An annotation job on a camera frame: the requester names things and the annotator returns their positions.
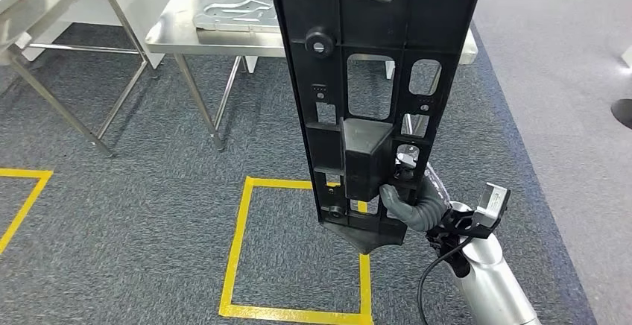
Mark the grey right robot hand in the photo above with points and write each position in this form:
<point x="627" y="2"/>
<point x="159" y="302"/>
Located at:
<point x="429" y="189"/>

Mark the black plastic mounting plate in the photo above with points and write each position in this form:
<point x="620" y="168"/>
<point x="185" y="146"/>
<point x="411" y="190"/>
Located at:
<point x="365" y="164"/>

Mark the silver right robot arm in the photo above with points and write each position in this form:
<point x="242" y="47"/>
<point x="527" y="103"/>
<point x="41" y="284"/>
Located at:
<point x="489" y="283"/>

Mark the stainless steel workbench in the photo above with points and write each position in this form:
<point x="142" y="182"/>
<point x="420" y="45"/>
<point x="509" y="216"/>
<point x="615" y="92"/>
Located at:
<point x="182" y="31"/>

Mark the black round floor base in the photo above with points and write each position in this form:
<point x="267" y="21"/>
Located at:
<point x="623" y="113"/>

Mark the white box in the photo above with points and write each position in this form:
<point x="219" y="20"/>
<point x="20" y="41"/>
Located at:
<point x="627" y="57"/>

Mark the grey metal fixture plate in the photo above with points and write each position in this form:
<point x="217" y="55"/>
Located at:
<point x="237" y="6"/>

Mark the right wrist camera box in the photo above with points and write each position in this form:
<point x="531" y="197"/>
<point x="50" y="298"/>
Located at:
<point x="491" y="204"/>

